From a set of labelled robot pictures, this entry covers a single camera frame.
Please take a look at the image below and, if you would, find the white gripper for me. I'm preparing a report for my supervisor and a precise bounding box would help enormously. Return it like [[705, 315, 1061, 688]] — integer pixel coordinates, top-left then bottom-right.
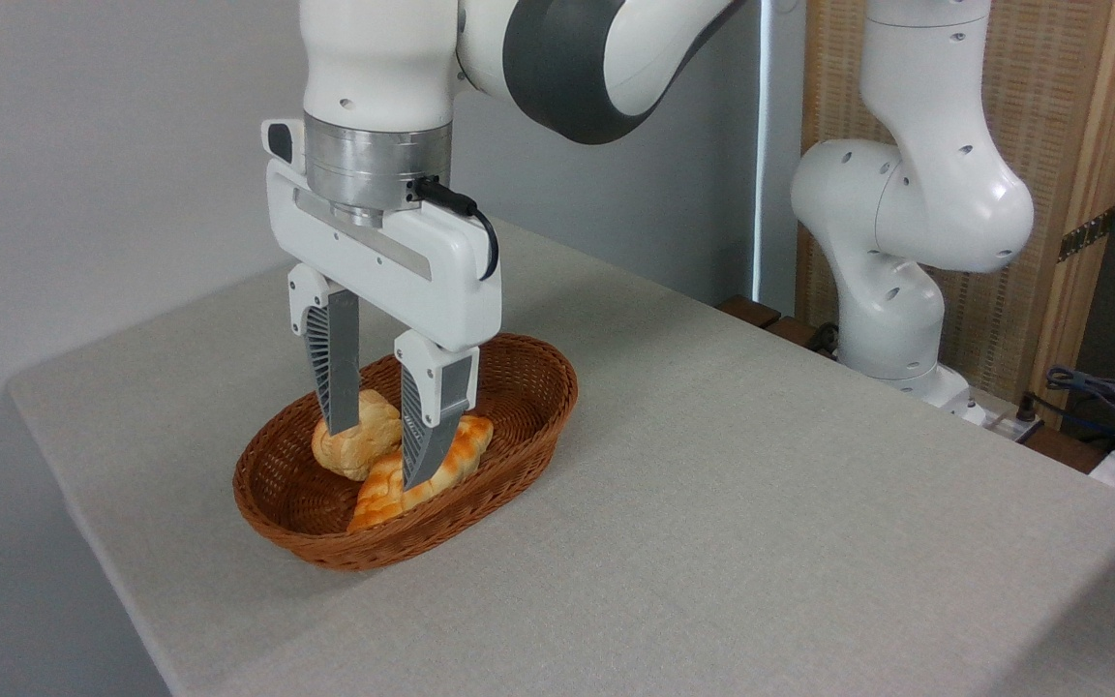
[[262, 118, 504, 492]]

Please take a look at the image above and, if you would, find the pale twisted bread roll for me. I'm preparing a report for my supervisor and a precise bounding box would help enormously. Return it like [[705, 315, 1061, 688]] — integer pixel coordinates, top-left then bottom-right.
[[312, 389, 404, 482]]

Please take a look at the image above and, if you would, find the orange braided bread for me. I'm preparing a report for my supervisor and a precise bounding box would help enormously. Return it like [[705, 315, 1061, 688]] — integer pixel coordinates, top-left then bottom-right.
[[347, 415, 495, 534]]

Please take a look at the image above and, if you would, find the brown wicker basket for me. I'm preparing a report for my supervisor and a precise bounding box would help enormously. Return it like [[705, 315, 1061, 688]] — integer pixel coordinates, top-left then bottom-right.
[[232, 334, 579, 571]]

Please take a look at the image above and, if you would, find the wooden woven screen panel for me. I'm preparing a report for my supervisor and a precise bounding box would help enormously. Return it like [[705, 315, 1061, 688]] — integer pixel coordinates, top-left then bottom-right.
[[798, 0, 1115, 427]]

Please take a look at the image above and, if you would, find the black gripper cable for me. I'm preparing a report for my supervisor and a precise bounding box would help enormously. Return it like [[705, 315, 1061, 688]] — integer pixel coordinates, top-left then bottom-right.
[[410, 176, 500, 282]]

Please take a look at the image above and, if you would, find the dark brown wooden frame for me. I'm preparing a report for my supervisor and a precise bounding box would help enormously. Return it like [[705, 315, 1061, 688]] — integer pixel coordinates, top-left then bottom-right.
[[716, 294, 841, 357]]

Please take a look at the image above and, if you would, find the black and blue cable bundle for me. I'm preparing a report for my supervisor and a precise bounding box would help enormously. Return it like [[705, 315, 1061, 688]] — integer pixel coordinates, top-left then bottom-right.
[[1045, 365, 1115, 456]]

